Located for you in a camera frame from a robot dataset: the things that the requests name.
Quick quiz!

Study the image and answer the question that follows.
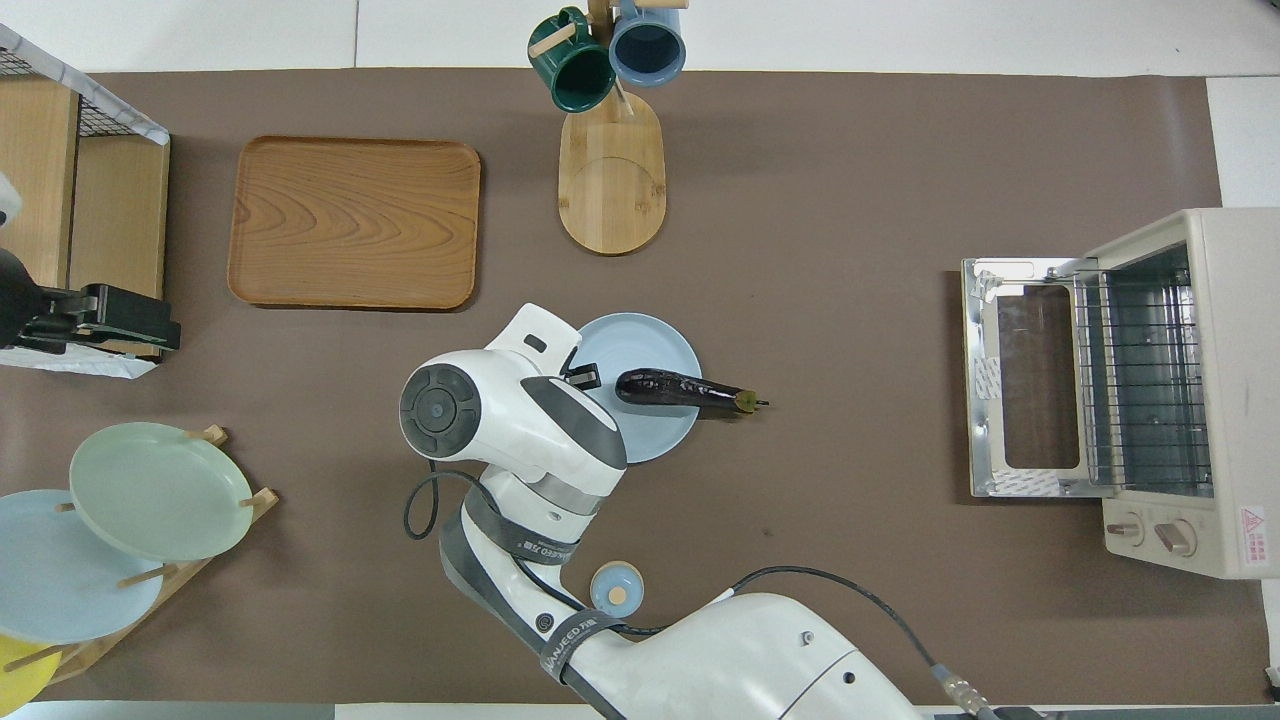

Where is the light blue plate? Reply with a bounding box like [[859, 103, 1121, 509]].
[[570, 313, 702, 465], [0, 489, 165, 645]]

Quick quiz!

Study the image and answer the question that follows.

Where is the wooden mug tree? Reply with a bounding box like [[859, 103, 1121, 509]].
[[528, 0, 689, 257]]

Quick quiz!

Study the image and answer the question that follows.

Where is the dark green mug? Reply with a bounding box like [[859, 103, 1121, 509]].
[[528, 8, 617, 113]]

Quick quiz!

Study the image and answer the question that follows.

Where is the black wire basket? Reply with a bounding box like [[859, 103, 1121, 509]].
[[0, 45, 133, 143]]

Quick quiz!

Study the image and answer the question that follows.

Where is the wooden tray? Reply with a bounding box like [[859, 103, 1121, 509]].
[[227, 136, 482, 311]]

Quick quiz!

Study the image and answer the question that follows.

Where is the pale green plate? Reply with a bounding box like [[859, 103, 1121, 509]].
[[69, 422, 255, 562]]

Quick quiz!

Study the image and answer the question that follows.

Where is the brown table mat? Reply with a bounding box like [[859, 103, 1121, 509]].
[[0, 68, 1271, 706]]

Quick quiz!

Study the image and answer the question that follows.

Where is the dark purple eggplant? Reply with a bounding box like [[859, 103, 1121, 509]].
[[614, 368, 771, 421]]

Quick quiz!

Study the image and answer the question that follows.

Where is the yellow plate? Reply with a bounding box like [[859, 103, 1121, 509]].
[[0, 633, 63, 716]]

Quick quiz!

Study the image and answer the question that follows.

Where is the blue mug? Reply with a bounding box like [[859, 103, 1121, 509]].
[[608, 0, 688, 88]]

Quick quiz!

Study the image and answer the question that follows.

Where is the beige toaster oven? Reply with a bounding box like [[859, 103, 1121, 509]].
[[1072, 208, 1280, 581]]

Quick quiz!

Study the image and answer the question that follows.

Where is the wooden wire shelf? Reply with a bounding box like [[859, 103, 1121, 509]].
[[0, 22, 171, 381]]

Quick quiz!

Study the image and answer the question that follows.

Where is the glass oven door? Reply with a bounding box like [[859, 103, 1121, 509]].
[[962, 257, 1101, 499]]

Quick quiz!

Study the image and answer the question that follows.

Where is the wooden stepped shelf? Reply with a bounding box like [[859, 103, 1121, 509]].
[[0, 75, 171, 361]]

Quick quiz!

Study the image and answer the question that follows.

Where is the wooden plate rack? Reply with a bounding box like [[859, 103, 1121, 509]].
[[30, 425, 280, 686]]

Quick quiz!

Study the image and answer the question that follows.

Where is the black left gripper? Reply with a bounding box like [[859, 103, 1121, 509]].
[[20, 285, 182, 353]]

